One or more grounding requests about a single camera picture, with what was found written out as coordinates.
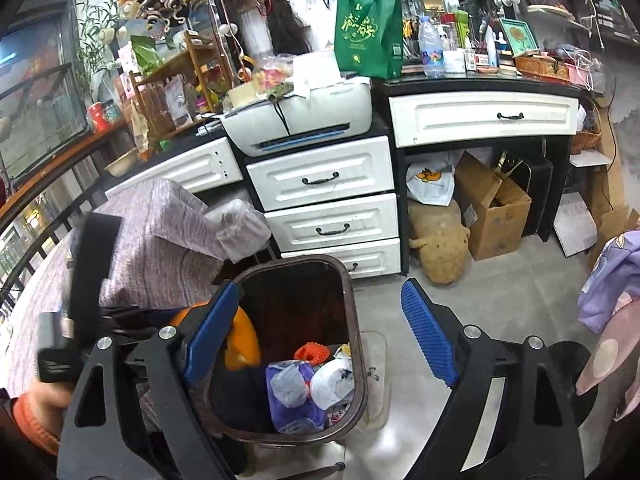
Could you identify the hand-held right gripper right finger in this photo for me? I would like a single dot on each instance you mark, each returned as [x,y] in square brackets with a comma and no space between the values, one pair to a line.
[430,340]

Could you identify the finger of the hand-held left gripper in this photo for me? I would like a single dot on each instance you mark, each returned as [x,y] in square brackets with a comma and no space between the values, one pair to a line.
[140,317]

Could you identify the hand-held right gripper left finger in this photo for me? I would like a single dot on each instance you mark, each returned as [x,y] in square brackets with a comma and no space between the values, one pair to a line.
[210,340]

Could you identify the orange peel with wrapper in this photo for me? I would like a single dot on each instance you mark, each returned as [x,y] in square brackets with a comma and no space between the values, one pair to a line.
[245,345]

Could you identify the dark plastic trash bin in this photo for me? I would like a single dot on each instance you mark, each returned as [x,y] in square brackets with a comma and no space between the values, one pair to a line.
[300,300]

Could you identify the purple plastic packaging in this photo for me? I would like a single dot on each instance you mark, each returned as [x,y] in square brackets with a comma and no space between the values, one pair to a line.
[292,400]

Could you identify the white plastic bag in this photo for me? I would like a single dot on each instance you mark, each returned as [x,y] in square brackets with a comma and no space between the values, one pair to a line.
[332,382]

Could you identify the person's left forearm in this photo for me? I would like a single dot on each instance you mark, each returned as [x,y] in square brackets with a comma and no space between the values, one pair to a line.
[40,415]

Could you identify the black metal railing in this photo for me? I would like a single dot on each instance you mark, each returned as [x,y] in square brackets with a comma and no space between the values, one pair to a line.
[45,230]

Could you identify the purple striped tablecloth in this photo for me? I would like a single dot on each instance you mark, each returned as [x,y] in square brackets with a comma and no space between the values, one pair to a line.
[155,240]

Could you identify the tan plush toy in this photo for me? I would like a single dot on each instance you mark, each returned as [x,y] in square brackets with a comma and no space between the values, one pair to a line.
[440,245]

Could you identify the orange mesh net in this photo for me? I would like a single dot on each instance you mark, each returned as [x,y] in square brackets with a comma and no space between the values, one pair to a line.
[311,352]

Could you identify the pale ceramic bowl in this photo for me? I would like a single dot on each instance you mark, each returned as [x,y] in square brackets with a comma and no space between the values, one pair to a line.
[121,162]

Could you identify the brown cardboard box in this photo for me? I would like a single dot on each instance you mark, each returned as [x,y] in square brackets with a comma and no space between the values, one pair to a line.
[495,220]

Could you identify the red canister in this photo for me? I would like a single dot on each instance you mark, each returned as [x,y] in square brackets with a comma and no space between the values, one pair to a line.
[98,117]

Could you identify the white bag orange print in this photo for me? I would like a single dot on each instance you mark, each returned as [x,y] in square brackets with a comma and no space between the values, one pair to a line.
[430,182]

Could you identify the white flat board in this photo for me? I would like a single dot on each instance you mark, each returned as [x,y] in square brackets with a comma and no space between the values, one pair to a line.
[575,225]

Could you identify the purple pink patterned cloth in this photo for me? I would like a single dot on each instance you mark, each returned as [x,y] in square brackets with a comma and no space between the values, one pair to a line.
[615,300]

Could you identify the wooden shelf rack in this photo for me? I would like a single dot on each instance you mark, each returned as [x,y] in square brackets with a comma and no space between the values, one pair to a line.
[200,60]

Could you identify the white printer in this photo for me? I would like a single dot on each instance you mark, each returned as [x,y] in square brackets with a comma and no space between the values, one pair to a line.
[310,115]

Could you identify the round wicker basket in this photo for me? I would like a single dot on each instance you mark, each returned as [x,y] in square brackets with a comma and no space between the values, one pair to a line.
[586,142]

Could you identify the ornate headdress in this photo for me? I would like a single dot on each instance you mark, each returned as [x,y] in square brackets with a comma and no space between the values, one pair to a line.
[162,7]

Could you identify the clear water bottle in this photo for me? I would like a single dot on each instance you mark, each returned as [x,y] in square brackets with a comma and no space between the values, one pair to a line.
[432,50]

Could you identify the wicker box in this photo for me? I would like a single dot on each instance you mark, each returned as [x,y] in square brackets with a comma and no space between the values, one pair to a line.
[542,69]

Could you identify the teal framed picture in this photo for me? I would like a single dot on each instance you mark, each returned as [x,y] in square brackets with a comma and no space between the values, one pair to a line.
[520,37]

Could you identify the green tote bag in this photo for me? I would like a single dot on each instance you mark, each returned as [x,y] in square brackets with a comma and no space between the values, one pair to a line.
[367,30]

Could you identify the black wig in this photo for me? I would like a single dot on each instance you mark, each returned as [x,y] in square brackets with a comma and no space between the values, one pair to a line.
[285,25]

